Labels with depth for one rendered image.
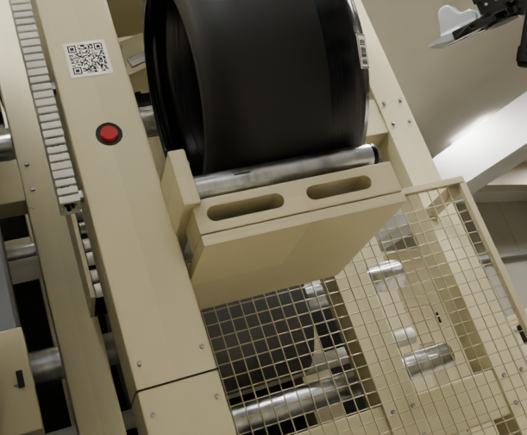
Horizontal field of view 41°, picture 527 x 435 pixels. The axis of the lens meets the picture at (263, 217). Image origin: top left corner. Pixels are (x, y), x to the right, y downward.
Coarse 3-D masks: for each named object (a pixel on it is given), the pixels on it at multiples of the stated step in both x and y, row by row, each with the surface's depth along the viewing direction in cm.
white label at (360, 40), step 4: (356, 36) 122; (360, 36) 123; (364, 36) 125; (356, 40) 122; (360, 40) 123; (364, 40) 125; (360, 44) 123; (364, 44) 125; (360, 48) 122; (364, 48) 124; (360, 52) 122; (364, 52) 124; (360, 56) 122; (364, 56) 124; (360, 60) 122; (364, 60) 124; (364, 64) 124; (368, 64) 126
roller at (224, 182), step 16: (368, 144) 126; (288, 160) 121; (304, 160) 121; (320, 160) 121; (336, 160) 122; (352, 160) 123; (368, 160) 124; (208, 176) 116; (224, 176) 116; (240, 176) 117; (256, 176) 117; (272, 176) 118; (288, 176) 119; (304, 176) 121; (208, 192) 115; (224, 192) 116
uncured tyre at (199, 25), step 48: (144, 0) 148; (192, 0) 118; (240, 0) 116; (288, 0) 118; (336, 0) 121; (144, 48) 157; (192, 48) 120; (240, 48) 115; (288, 48) 117; (336, 48) 120; (192, 96) 169; (240, 96) 116; (288, 96) 118; (336, 96) 121; (192, 144) 167; (240, 144) 119; (288, 144) 121; (336, 144) 125
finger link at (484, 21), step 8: (480, 16) 110; (488, 16) 111; (496, 16) 110; (504, 16) 111; (472, 24) 112; (480, 24) 111; (488, 24) 111; (456, 32) 114; (464, 32) 113; (472, 32) 113
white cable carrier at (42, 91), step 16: (16, 0) 131; (16, 16) 130; (32, 16) 131; (16, 32) 132; (32, 32) 129; (32, 48) 128; (32, 64) 127; (32, 80) 125; (48, 80) 126; (32, 96) 127; (48, 96) 125; (48, 112) 124; (48, 128) 122; (48, 144) 121; (64, 144) 123; (48, 160) 120; (64, 160) 121; (64, 176) 119; (64, 192) 118; (80, 192) 120; (64, 208) 121
